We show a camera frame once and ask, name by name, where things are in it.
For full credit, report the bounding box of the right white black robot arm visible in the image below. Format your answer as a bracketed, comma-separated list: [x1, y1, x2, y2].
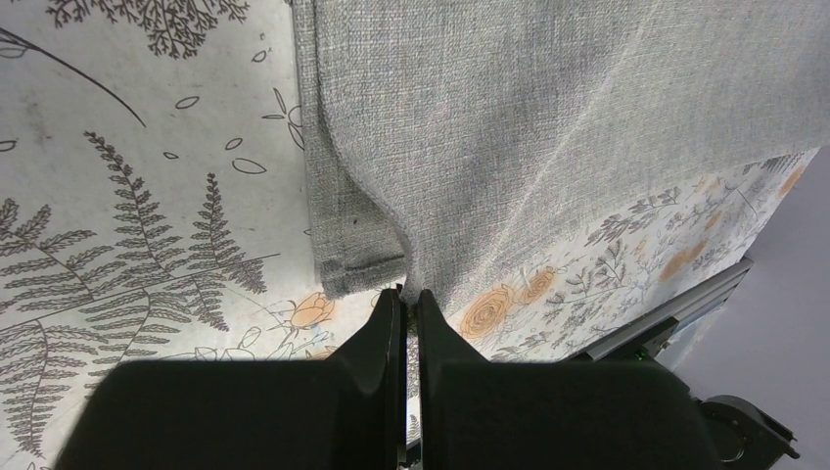
[692, 395, 802, 469]

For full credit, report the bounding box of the floral patterned tablecloth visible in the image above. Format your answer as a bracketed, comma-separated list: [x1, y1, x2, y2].
[1, 1, 815, 469]

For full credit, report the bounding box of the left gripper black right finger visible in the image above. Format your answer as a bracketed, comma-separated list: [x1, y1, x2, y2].
[415, 290, 720, 469]

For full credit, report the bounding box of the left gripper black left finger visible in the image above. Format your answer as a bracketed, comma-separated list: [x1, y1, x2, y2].
[56, 289, 406, 469]

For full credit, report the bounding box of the grey cloth napkin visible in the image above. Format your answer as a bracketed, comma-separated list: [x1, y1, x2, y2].
[293, 1, 829, 306]

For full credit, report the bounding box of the right aluminium frame post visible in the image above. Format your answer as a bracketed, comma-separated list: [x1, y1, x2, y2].
[567, 258, 754, 361]

